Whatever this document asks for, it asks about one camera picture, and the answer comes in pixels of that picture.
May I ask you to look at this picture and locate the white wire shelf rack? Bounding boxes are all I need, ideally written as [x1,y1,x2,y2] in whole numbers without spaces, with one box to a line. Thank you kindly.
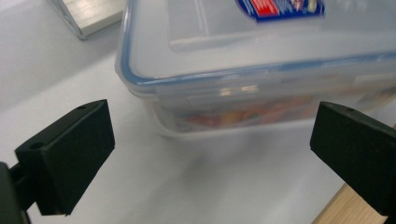
[46,0,127,41]

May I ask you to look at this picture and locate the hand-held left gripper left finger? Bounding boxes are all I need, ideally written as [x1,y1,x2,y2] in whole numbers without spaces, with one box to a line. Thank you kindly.
[14,99,116,217]

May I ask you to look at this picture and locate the large clear plastic food container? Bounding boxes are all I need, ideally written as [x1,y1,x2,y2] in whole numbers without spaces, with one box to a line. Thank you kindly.
[114,0,396,138]

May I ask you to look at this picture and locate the light grey table mat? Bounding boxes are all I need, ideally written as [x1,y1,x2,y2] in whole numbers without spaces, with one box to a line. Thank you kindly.
[0,0,396,224]

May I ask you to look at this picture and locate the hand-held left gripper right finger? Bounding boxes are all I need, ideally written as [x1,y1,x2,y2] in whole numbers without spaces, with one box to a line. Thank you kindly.
[309,101,396,217]

